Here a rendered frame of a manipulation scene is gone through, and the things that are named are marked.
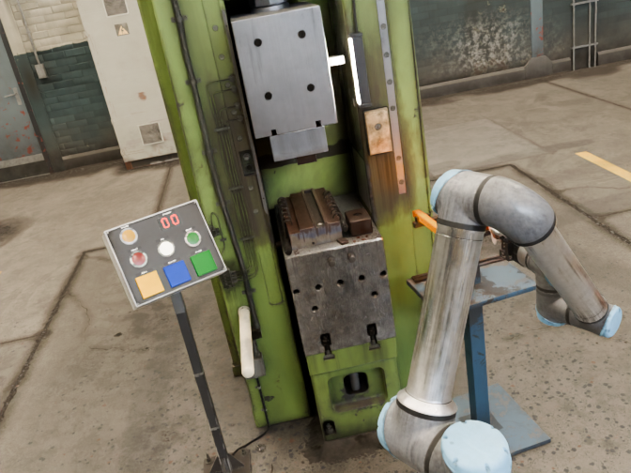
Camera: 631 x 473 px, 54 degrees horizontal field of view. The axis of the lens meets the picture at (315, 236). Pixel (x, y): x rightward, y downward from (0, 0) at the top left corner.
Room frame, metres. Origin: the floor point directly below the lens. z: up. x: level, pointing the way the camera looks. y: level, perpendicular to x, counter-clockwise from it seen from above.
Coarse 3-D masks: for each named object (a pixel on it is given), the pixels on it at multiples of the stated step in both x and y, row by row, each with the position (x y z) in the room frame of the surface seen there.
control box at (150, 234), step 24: (168, 216) 2.05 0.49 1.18; (192, 216) 2.08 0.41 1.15; (120, 240) 1.96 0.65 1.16; (144, 240) 1.98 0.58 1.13; (168, 240) 2.00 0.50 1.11; (120, 264) 1.91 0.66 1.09; (144, 264) 1.93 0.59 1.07; (168, 264) 1.95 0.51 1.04; (216, 264) 2.00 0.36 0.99; (168, 288) 1.91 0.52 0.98
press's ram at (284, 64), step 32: (256, 32) 2.17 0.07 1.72; (288, 32) 2.18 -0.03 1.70; (320, 32) 2.18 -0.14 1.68; (256, 64) 2.17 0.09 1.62; (288, 64) 2.18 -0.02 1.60; (320, 64) 2.18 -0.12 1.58; (256, 96) 2.17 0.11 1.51; (288, 96) 2.17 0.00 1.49; (320, 96) 2.18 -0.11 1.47; (256, 128) 2.17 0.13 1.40; (288, 128) 2.17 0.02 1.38
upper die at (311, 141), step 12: (288, 132) 2.17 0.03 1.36; (300, 132) 2.18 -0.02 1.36; (312, 132) 2.18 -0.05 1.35; (324, 132) 2.18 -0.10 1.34; (276, 144) 2.17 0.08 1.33; (288, 144) 2.17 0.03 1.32; (300, 144) 2.17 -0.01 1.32; (312, 144) 2.18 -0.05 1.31; (324, 144) 2.18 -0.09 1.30; (276, 156) 2.17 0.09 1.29; (288, 156) 2.17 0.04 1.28; (300, 156) 2.17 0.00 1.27
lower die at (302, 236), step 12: (300, 192) 2.59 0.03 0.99; (288, 204) 2.50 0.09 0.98; (300, 204) 2.45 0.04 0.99; (324, 204) 2.39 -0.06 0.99; (300, 216) 2.31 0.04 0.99; (312, 216) 2.26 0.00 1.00; (324, 216) 2.24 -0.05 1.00; (336, 216) 2.24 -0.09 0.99; (288, 228) 2.23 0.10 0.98; (300, 228) 2.18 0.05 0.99; (312, 228) 2.17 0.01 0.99; (324, 228) 2.18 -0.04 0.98; (336, 228) 2.18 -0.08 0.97; (300, 240) 2.17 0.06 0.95; (312, 240) 2.17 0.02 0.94; (324, 240) 2.18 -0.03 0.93
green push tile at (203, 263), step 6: (204, 252) 2.01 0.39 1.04; (210, 252) 2.01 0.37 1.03; (192, 258) 1.98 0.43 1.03; (198, 258) 1.99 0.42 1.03; (204, 258) 1.99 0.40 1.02; (210, 258) 2.00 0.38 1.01; (192, 264) 1.97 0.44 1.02; (198, 264) 1.98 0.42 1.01; (204, 264) 1.98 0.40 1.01; (210, 264) 1.99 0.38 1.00; (198, 270) 1.96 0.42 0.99; (204, 270) 1.97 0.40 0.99; (210, 270) 1.98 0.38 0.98; (198, 276) 1.96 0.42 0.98
